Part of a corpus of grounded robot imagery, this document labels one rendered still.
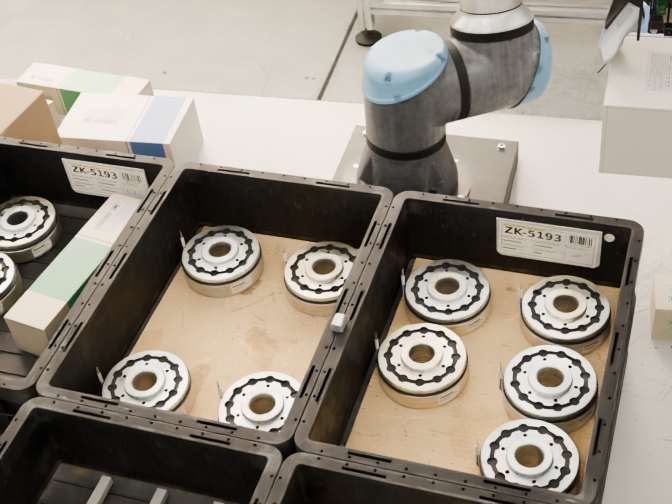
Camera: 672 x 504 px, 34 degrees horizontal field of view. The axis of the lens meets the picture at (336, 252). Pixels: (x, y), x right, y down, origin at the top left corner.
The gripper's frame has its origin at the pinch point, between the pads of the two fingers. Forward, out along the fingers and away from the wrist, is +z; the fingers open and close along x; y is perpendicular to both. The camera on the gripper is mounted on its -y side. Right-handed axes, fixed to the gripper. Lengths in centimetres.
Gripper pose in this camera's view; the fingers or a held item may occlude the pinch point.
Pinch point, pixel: (667, 72)
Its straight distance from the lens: 123.5
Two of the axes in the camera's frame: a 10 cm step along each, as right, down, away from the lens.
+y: -2.5, 7.0, -6.7
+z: 1.1, 7.1, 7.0
